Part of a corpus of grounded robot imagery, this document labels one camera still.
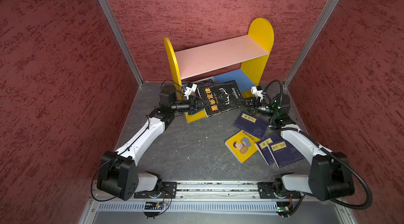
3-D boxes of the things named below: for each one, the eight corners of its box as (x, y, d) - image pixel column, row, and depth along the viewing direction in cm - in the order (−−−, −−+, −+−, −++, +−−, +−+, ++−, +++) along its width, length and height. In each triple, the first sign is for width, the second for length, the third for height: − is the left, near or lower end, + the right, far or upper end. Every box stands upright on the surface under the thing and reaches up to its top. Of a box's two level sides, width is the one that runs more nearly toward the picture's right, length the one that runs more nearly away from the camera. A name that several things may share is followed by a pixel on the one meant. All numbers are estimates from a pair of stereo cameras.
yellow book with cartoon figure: (241, 163, 85) (242, 162, 82) (225, 143, 92) (225, 141, 90) (263, 146, 91) (264, 144, 89) (246, 128, 98) (247, 126, 96)
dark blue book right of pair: (278, 168, 83) (280, 166, 80) (265, 147, 91) (267, 144, 88) (300, 159, 86) (303, 157, 83) (286, 139, 94) (288, 137, 91)
